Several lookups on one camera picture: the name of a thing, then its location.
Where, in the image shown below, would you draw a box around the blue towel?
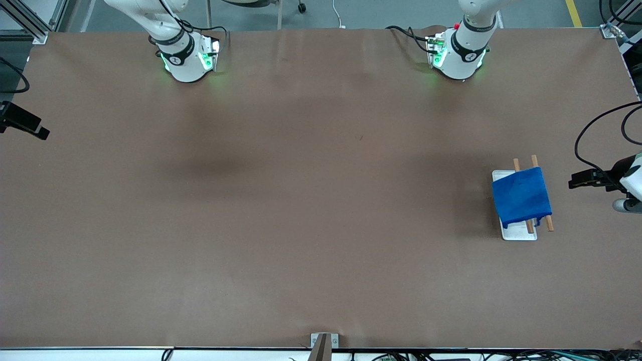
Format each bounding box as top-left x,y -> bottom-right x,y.
492,167 -> 553,229

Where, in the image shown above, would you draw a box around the white towel rack wooden bars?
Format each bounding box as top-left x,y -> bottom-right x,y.
492,154 -> 555,242

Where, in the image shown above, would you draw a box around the office chair base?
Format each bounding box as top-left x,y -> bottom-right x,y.
206,0 -> 307,31

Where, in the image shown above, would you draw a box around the aluminium frame profile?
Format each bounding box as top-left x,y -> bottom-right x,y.
600,0 -> 642,40
0,0 -> 69,45

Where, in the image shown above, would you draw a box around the black left arm base cable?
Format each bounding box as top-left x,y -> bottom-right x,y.
385,25 -> 433,54

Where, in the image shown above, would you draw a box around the small metal bracket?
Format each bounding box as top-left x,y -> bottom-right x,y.
310,333 -> 339,349

